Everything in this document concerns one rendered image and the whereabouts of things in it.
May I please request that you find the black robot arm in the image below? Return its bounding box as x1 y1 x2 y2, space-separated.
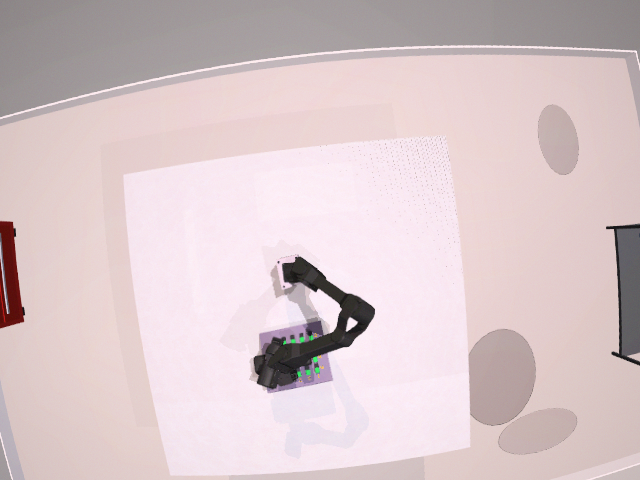
257 256 375 389

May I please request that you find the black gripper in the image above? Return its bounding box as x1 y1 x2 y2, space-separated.
254 355 312 375

